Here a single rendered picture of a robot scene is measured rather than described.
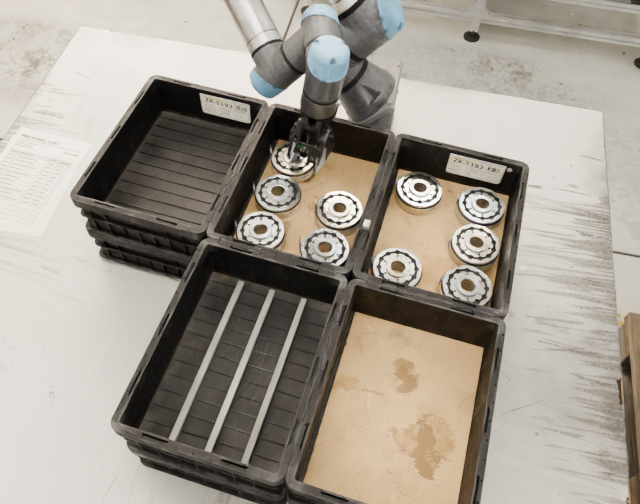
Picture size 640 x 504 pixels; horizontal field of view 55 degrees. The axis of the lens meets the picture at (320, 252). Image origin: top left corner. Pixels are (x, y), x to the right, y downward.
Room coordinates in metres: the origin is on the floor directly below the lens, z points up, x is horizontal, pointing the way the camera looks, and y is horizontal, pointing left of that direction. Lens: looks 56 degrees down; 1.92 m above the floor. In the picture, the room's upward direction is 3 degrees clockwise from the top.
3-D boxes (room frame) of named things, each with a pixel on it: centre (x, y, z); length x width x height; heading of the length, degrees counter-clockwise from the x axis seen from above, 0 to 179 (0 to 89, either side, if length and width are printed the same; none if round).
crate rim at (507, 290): (0.76, -0.25, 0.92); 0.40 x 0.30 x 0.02; 166
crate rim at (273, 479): (0.45, 0.13, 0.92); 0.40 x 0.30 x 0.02; 166
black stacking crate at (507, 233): (0.76, -0.25, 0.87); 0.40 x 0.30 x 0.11; 166
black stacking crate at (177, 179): (0.91, 0.33, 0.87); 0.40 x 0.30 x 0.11; 166
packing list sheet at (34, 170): (0.98, 0.76, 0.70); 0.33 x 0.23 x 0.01; 171
